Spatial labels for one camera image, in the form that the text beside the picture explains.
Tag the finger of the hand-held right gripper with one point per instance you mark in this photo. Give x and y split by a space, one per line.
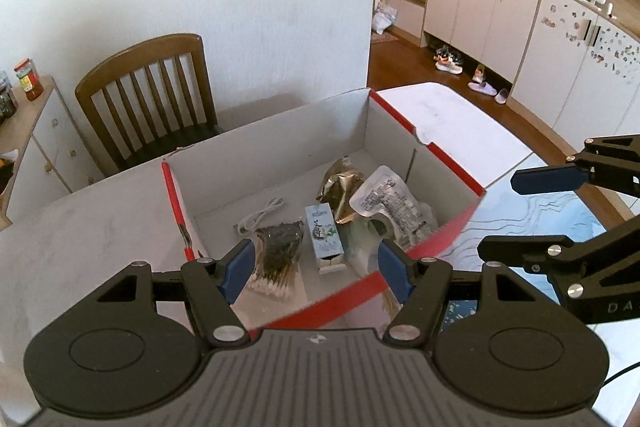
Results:
525 249
545 178

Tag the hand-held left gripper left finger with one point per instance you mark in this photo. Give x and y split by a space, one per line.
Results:
239 269

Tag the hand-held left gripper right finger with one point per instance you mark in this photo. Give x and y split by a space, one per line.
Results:
395 273

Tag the bag of cotton swabs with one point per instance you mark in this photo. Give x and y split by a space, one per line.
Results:
277 257

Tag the white printed plastic packet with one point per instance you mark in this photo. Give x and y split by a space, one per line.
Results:
385 197

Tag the small white teal box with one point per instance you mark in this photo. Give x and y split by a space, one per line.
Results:
322 232

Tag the gold dark snack packet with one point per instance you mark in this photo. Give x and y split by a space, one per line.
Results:
340 187

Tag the red cardboard box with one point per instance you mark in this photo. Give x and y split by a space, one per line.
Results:
280 142

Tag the marble printed desktop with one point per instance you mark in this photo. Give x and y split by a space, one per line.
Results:
75 227

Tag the white slipper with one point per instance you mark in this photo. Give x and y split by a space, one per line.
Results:
482 89
502 96

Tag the white cabinet with stickers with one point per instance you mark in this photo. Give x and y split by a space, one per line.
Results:
580 67

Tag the green pink slipper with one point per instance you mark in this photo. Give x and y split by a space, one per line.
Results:
479 74

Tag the brown doormat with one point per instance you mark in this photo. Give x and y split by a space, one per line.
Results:
384 38

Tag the white drawer cabinet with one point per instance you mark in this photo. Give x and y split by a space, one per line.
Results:
55 142

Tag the white plastic bag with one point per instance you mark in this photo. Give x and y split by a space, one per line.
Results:
384 19

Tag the wooden chair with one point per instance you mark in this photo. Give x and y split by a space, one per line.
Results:
150 52

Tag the red lidded jar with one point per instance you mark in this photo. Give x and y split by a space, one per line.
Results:
30 82

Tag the dark jars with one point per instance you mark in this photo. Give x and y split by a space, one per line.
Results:
6 102

